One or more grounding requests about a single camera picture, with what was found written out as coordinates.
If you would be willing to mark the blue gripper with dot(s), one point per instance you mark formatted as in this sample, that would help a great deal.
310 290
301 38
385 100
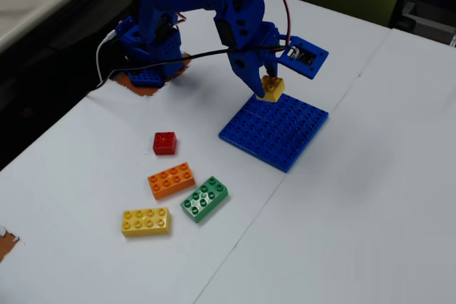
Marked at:
245 66

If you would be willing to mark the yellow 2x2 block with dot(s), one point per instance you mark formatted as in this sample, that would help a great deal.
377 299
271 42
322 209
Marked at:
273 88

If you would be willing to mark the blue 3D-printed robot arm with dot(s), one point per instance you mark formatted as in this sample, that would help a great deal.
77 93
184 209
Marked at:
160 33

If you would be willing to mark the red 2x2 block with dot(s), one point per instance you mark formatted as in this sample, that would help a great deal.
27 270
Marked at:
165 143

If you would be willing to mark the green 2x4 block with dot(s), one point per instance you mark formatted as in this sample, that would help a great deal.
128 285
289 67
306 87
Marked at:
203 199

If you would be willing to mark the orange 2x4 block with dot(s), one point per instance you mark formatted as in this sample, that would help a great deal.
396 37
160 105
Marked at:
171 180

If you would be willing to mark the yellow 2x4 block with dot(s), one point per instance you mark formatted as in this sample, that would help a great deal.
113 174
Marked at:
145 222

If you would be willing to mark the blue 8x8 studded baseplate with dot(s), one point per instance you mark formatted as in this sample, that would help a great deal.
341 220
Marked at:
274 133

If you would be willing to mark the blue camera mount with board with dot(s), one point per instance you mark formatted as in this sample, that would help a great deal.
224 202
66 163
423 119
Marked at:
303 56

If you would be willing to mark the grey metal frame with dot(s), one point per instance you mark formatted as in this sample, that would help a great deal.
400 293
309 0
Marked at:
424 21

